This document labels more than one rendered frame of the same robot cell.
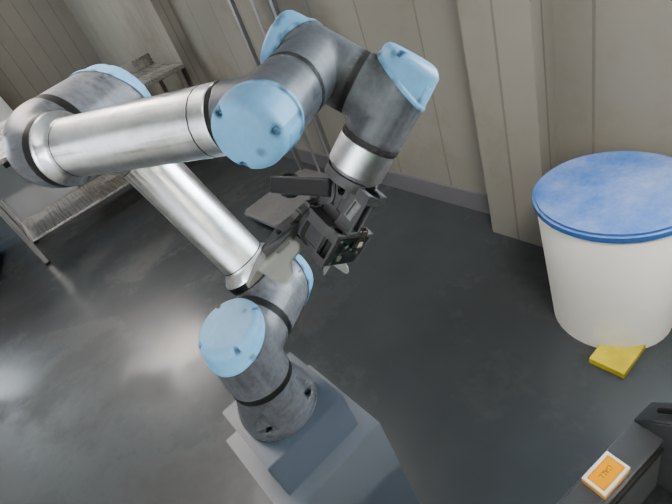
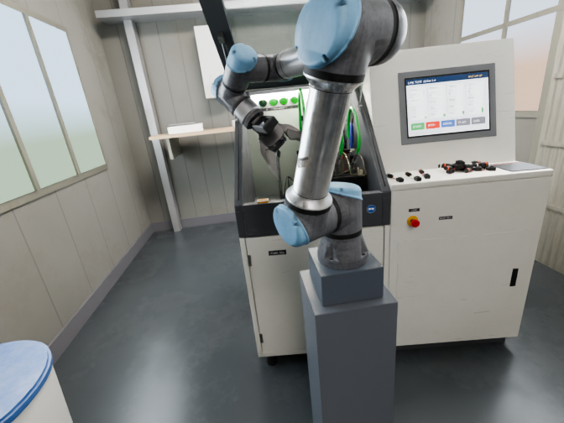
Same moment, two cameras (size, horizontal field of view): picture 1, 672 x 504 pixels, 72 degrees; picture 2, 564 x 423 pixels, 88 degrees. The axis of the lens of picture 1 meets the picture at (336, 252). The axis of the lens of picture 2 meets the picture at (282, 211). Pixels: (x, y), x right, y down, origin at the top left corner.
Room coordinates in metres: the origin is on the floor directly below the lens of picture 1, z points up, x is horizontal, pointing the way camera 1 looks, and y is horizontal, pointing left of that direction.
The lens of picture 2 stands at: (1.38, 0.35, 1.34)
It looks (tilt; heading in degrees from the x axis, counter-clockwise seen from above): 20 degrees down; 202
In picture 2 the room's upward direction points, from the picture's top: 6 degrees counter-clockwise
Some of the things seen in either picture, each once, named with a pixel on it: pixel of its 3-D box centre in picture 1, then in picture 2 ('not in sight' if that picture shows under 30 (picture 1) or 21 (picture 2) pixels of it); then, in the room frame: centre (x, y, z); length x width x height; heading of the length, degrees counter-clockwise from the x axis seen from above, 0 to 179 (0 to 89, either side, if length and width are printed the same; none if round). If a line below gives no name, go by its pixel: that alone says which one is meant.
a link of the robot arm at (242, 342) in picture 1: (244, 345); (339, 206); (0.60, 0.21, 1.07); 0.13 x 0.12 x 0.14; 146
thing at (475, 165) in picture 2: not in sight; (466, 164); (-0.17, 0.67, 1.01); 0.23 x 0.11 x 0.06; 110
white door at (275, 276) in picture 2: not in sight; (317, 294); (0.18, 0.01, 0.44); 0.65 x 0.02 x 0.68; 110
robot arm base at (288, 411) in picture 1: (269, 388); (342, 242); (0.59, 0.21, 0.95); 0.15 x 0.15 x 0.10
